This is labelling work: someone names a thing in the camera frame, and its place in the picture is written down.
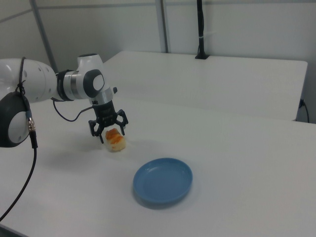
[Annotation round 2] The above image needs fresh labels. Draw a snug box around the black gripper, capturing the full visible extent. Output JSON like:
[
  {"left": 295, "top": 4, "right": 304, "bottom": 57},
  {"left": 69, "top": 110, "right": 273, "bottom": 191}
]
[{"left": 88, "top": 99, "right": 130, "bottom": 144}]

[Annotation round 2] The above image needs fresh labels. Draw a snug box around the thick black cable metal connector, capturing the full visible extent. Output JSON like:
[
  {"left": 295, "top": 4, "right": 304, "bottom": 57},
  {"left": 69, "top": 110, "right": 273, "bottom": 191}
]
[{"left": 0, "top": 56, "right": 39, "bottom": 223}]

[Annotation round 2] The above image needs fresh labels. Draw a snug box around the black pole with clamp base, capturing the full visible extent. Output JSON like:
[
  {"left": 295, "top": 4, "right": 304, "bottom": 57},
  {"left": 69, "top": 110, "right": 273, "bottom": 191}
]
[{"left": 195, "top": 0, "right": 211, "bottom": 60}]

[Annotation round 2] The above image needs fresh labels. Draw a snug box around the orange-topped bread loaf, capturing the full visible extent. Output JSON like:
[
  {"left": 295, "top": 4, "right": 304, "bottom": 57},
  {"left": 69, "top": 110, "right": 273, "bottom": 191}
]
[{"left": 105, "top": 127, "right": 128, "bottom": 153}]

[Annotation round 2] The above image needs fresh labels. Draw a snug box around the white adjacent table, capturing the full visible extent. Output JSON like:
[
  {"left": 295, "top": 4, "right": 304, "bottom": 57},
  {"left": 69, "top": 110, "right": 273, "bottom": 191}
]
[{"left": 102, "top": 50, "right": 309, "bottom": 122}]

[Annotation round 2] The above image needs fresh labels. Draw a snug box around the upright grey metal partition post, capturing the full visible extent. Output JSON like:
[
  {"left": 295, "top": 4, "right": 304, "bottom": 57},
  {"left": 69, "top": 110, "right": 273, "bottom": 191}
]
[{"left": 155, "top": 0, "right": 171, "bottom": 53}]

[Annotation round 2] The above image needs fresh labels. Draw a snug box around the blue round plate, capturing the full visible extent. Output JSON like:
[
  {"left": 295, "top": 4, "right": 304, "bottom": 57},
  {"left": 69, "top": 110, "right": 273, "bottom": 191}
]
[{"left": 132, "top": 157, "right": 194, "bottom": 204}]

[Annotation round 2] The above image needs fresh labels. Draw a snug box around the slanted grey metal partition post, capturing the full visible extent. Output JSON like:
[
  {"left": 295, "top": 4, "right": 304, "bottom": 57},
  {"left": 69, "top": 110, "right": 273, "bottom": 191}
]
[{"left": 29, "top": 0, "right": 59, "bottom": 74}]

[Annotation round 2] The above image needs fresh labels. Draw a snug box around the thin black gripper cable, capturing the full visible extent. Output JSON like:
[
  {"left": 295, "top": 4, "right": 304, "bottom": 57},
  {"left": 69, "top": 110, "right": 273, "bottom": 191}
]
[{"left": 51, "top": 97, "right": 96, "bottom": 123}]

